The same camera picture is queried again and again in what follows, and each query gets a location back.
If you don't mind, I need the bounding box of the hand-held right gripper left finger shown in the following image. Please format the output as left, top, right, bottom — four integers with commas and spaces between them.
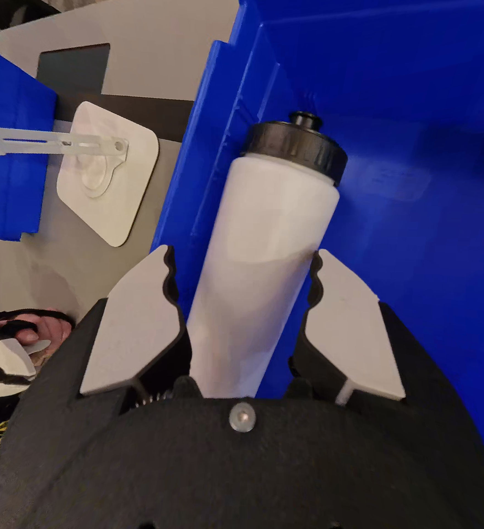
79, 245, 193, 397

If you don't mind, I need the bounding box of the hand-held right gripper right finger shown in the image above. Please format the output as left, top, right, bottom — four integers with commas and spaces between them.
289, 248, 407, 406

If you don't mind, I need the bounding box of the white bottle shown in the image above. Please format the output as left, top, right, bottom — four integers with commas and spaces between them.
186, 153, 342, 399

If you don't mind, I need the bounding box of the blue plastic bin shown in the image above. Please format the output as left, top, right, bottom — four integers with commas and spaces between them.
151, 0, 484, 488
0, 42, 59, 243

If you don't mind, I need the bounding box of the black bottle lid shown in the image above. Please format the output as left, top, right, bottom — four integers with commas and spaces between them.
241, 112, 348, 187

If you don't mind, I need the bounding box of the person's left hand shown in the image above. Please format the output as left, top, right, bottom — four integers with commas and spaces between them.
1, 310, 76, 368

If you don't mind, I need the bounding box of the clear round stand foot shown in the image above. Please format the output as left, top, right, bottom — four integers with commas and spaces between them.
69, 137, 131, 199

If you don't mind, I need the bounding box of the black flat pad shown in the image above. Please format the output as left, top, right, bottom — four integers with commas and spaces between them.
37, 43, 112, 96

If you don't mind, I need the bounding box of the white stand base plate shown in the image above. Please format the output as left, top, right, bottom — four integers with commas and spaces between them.
56, 101, 160, 248

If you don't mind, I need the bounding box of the white stand post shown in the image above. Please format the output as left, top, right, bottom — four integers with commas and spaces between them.
0, 126, 77, 156

